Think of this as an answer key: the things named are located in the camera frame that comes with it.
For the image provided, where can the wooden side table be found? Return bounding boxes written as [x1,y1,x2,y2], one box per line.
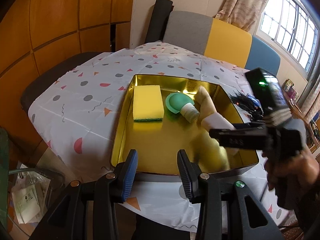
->
[287,97,320,148]

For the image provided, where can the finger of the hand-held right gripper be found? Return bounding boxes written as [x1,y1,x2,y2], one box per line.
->
[231,122,269,130]
[209,128,269,153]

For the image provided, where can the clear bin with papers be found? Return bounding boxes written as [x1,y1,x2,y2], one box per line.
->
[6,164,66,240]

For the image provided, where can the person's right forearm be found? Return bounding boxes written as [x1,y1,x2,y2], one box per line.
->
[292,187,320,233]

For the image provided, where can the white paper packet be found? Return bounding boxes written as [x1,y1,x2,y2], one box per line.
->
[11,184,42,224]

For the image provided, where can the grey patterned curtain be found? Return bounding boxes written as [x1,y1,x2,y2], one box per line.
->
[296,42,320,123]

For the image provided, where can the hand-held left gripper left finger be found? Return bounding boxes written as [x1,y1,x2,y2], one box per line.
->
[29,149,139,240]

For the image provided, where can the beige patterned curtain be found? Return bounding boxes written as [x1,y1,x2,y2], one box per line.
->
[214,0,275,32]

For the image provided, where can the dark bed frame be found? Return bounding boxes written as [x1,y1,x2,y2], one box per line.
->
[20,52,113,110]

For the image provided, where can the small boxes on table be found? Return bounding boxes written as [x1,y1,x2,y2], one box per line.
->
[282,79,299,100]

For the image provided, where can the barred window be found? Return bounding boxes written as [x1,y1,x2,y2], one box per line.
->
[260,0,320,73]

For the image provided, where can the gold metal tin box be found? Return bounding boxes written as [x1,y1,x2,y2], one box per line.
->
[110,74,259,177]

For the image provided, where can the printed plastic tablecloth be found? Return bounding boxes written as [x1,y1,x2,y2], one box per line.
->
[27,41,298,230]

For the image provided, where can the black rolled mat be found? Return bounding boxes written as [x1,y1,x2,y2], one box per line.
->
[146,0,173,43]

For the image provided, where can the person's right hand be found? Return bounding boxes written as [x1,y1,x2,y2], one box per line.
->
[265,152,320,198]

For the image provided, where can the wooden wardrobe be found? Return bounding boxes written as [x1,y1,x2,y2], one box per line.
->
[0,0,137,160]

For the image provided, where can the black braided hair piece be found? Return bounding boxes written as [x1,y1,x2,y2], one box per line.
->
[229,91,264,120]

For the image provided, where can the yellow green-backed sponge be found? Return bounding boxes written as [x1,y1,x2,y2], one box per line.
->
[132,85,165,122]

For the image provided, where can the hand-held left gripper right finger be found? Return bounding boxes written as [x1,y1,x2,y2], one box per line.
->
[176,149,284,240]

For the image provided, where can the grey yellow blue headboard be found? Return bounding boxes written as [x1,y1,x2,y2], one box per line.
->
[162,11,281,77]

